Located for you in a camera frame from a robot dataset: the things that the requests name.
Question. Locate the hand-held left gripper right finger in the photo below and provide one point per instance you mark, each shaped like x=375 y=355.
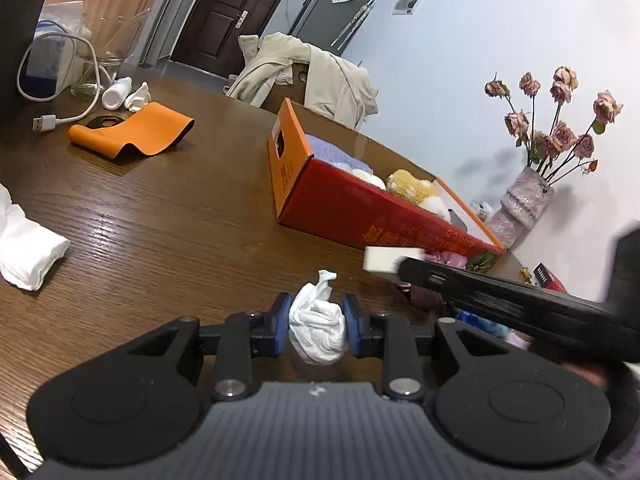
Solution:
x=351 y=327

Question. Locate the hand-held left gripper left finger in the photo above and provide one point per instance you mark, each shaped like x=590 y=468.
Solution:
x=282 y=327

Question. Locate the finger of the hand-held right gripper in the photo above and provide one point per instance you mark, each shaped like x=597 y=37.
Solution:
x=500 y=300

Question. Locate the blue plush toy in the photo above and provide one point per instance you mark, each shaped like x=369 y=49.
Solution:
x=492 y=326

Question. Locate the white tissue ball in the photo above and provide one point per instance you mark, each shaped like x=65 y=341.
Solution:
x=317 y=330

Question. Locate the purple plush toy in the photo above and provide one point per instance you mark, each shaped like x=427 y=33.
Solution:
x=447 y=259

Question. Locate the white foam sponge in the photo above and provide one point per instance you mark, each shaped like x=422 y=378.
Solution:
x=387 y=259

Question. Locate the red cardboard box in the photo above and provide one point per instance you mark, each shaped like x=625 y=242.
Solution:
x=340 y=200

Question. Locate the yellow white plush toy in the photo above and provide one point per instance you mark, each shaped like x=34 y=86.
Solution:
x=410 y=187

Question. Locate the lavender towel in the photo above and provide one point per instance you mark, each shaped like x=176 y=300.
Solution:
x=335 y=152

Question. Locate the yellow dried flower bits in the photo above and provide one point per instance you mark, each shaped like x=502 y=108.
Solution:
x=525 y=275

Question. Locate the red cigarette box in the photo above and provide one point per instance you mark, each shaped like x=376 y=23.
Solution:
x=550 y=277

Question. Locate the small white jar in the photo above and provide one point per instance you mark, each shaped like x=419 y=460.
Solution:
x=482 y=210

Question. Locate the pink textured vase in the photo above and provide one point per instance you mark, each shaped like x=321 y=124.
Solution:
x=520 y=205

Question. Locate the dried pink roses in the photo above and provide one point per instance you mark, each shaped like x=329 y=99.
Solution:
x=560 y=137

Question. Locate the brown chair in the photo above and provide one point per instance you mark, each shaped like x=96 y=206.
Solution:
x=287 y=92

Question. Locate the beige coat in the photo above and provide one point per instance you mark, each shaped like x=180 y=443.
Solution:
x=335 y=80

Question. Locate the crumpled white tissue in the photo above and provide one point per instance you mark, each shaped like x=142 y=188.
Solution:
x=22 y=255

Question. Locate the small white bottle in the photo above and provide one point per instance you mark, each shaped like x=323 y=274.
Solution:
x=116 y=92

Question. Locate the white folded umbrella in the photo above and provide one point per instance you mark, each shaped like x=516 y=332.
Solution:
x=356 y=22

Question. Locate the grey refrigerator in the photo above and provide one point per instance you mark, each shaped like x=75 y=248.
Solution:
x=330 y=15

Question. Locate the dark brown entrance door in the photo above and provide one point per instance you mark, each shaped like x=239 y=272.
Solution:
x=220 y=15

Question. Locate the clear glass jar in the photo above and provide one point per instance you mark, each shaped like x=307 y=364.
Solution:
x=107 y=55

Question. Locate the plastic bag with blue box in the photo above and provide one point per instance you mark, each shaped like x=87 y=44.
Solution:
x=50 y=60

